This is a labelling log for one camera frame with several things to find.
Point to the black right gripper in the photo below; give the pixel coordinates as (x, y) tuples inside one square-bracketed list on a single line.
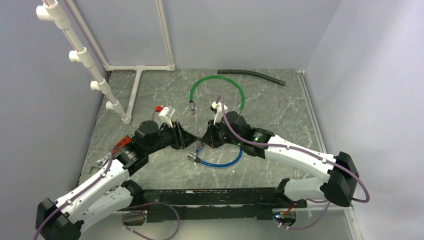
[(210, 138)]

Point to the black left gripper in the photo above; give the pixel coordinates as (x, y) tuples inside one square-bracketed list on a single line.
[(181, 138)]

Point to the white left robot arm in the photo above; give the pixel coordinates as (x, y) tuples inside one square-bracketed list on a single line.
[(110, 189)]

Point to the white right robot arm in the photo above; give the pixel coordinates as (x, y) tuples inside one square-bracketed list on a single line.
[(334, 176)]

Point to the black foam tube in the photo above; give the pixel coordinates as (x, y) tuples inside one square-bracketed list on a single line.
[(251, 73)]

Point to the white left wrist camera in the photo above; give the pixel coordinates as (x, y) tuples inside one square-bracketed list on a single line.
[(165, 114)]

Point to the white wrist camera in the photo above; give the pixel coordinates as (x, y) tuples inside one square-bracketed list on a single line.
[(217, 108), (165, 114)]

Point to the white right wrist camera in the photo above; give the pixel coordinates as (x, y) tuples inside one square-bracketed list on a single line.
[(217, 108)]

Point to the aluminium extrusion frame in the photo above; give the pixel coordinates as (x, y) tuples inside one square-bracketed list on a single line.
[(334, 177)]

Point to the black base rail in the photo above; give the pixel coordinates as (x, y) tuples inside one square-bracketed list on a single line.
[(259, 203)]

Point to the red handled adjustable wrench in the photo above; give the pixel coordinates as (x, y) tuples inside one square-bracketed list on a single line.
[(100, 163)]

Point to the white PVC pipe frame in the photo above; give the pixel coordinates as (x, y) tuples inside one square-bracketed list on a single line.
[(52, 11)]

